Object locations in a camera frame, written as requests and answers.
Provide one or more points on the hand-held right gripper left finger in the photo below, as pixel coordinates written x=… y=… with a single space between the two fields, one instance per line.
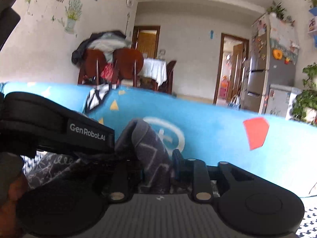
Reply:
x=121 y=178

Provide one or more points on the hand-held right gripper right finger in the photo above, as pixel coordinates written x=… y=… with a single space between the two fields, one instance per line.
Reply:
x=178 y=163

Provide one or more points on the grey patterned fleece jacket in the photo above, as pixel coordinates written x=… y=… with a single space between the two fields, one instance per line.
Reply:
x=151 y=158

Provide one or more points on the person's left hand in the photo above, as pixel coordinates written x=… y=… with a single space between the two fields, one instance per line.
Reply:
x=10 y=213

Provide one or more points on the blue printed cushion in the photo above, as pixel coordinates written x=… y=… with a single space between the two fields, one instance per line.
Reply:
x=210 y=133

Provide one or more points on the red floral cloth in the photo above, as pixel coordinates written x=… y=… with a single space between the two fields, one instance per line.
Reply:
x=107 y=72

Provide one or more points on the dark wooden chair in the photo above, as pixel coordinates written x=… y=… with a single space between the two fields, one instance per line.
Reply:
x=171 y=74

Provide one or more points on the pink plastic drawer unit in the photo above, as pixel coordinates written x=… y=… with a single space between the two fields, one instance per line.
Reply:
x=224 y=86

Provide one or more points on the table with white tablecloth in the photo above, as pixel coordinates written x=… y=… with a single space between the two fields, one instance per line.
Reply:
x=153 y=69

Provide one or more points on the pile of coats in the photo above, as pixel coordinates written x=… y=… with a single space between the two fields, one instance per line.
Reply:
x=106 y=43

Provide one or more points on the silver refrigerator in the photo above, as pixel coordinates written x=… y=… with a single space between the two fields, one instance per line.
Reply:
x=255 y=79

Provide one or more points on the white chest freezer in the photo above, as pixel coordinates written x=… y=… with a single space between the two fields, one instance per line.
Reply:
x=279 y=99

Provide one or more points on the houndstooth sofa seat cover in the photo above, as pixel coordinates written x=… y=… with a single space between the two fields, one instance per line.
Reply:
x=308 y=223

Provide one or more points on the orange fridge toy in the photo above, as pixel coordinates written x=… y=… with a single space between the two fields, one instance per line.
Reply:
x=277 y=54

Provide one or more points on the floral fridge cover cloth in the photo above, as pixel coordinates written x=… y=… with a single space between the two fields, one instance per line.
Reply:
x=282 y=37

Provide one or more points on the potted plant on fridge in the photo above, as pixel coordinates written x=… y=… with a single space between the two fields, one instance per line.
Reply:
x=278 y=11

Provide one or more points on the lavender pot wall sticker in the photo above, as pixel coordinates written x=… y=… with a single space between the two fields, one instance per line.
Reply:
x=71 y=24

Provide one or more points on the wall switch panel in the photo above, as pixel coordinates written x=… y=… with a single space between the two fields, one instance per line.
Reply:
x=162 y=52

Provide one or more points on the wooden door with frame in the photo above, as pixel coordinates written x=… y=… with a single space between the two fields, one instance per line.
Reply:
x=236 y=67
x=146 y=42

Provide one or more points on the round white wall fixture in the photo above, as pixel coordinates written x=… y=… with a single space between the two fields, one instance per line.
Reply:
x=130 y=1

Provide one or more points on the blue wall shelf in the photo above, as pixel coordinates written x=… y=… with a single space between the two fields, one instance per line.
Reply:
x=313 y=10

